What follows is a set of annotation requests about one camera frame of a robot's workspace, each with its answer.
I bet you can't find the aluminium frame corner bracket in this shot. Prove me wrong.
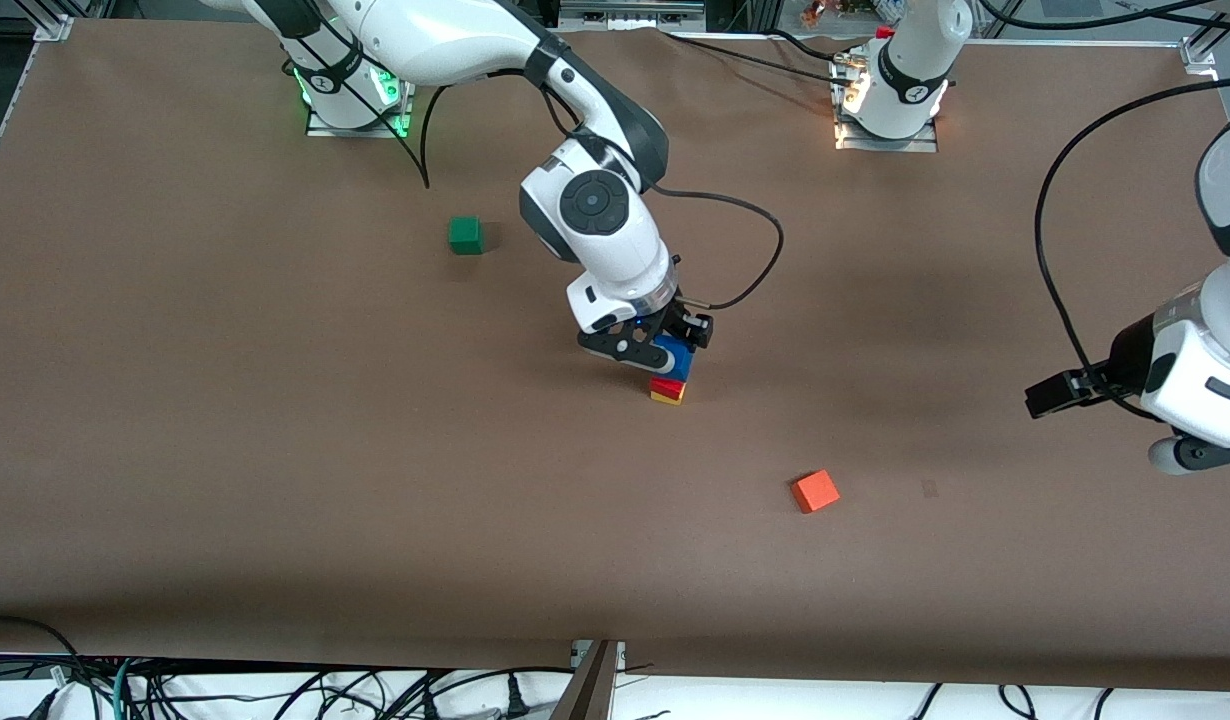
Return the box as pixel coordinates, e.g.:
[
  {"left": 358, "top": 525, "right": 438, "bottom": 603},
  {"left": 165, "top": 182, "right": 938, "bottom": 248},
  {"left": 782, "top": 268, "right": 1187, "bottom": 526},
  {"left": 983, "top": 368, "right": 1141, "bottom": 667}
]
[
  {"left": 33, "top": 0, "right": 78, "bottom": 43},
  {"left": 1179, "top": 0, "right": 1230, "bottom": 73}
]

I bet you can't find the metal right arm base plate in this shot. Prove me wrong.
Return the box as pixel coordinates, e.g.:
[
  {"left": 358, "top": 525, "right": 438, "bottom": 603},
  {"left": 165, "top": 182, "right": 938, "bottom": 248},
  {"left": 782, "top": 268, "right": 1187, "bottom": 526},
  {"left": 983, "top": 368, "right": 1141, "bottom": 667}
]
[{"left": 304, "top": 45, "right": 417, "bottom": 139}]

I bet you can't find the orange wooden block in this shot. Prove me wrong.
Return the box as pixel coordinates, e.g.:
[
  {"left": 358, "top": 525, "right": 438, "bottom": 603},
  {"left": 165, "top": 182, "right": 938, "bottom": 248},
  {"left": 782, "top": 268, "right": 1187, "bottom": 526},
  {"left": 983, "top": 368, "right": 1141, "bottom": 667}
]
[{"left": 790, "top": 469, "right": 842, "bottom": 515}]

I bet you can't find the black arched cable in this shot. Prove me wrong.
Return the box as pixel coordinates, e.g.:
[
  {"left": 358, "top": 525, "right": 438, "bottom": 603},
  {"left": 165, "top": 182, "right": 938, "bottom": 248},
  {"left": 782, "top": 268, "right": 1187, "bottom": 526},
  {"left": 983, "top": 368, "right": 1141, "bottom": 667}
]
[{"left": 0, "top": 616, "right": 82, "bottom": 683}]

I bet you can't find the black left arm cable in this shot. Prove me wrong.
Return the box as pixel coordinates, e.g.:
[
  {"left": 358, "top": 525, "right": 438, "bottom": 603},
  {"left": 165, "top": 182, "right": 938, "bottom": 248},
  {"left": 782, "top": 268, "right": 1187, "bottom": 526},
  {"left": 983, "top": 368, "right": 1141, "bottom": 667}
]
[{"left": 1034, "top": 77, "right": 1230, "bottom": 422}]

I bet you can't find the brown table cover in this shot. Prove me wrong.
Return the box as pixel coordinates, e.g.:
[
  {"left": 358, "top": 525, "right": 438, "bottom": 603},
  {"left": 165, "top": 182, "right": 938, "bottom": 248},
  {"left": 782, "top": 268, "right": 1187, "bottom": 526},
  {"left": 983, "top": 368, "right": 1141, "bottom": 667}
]
[{"left": 0, "top": 20, "right": 1230, "bottom": 693}]

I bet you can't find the black cable across table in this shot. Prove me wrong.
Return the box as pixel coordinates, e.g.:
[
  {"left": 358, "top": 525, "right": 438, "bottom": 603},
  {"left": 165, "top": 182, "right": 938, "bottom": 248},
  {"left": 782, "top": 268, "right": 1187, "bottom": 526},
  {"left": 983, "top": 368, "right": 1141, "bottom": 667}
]
[{"left": 659, "top": 30, "right": 858, "bottom": 89}]

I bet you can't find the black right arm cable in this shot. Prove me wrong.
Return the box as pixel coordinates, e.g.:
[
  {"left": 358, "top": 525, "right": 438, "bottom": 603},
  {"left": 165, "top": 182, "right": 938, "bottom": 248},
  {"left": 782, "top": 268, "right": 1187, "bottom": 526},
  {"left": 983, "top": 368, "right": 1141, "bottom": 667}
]
[{"left": 417, "top": 70, "right": 785, "bottom": 310}]

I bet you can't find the grey metal post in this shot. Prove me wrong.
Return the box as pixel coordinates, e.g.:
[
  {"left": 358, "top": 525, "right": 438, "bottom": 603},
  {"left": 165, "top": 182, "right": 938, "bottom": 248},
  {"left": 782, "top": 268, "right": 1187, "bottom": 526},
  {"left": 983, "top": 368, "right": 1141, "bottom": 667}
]
[{"left": 549, "top": 639, "right": 627, "bottom": 720}]

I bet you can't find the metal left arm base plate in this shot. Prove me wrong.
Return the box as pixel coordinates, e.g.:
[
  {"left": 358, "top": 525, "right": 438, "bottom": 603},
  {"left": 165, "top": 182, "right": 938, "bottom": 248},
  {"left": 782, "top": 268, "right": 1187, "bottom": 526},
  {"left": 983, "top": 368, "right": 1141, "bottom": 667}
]
[{"left": 832, "top": 55, "right": 942, "bottom": 154}]

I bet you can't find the blue wooden block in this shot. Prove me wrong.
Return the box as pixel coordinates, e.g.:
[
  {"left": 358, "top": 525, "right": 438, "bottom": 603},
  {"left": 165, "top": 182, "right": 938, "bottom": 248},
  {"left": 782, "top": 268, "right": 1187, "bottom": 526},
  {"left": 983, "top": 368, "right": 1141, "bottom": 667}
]
[{"left": 654, "top": 335, "right": 695, "bottom": 384}]

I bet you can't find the aluminium frame rail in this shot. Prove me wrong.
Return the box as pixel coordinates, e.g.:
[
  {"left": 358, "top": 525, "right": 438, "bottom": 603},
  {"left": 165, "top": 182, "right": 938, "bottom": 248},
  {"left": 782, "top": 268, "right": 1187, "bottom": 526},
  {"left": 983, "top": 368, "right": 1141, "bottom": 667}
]
[{"left": 559, "top": 0, "right": 707, "bottom": 31}]

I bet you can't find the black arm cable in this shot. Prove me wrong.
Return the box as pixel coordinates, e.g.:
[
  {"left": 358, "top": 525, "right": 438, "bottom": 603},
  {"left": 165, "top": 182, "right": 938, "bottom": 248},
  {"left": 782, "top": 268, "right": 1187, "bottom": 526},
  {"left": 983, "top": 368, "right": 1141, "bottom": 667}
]
[
  {"left": 1034, "top": 77, "right": 1230, "bottom": 422},
  {"left": 417, "top": 70, "right": 785, "bottom": 310}
]

